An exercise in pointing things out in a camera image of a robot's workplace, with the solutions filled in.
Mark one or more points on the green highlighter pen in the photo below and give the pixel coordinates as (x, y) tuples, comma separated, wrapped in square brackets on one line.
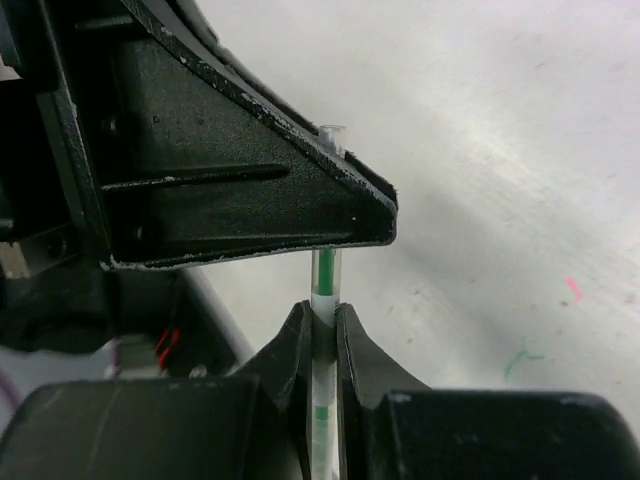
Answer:
[(324, 303)]

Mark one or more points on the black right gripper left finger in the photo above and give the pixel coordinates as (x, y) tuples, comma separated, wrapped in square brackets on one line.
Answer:
[(250, 424)]

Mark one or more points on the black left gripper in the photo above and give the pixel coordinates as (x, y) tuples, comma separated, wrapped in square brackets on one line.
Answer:
[(49, 294)]

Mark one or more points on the clear green pen cap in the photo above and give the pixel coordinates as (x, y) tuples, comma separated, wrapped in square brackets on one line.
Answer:
[(333, 137)]

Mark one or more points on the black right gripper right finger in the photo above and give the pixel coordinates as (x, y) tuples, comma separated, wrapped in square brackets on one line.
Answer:
[(393, 426)]

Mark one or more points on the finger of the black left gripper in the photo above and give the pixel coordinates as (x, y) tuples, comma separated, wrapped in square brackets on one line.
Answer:
[(216, 165)]

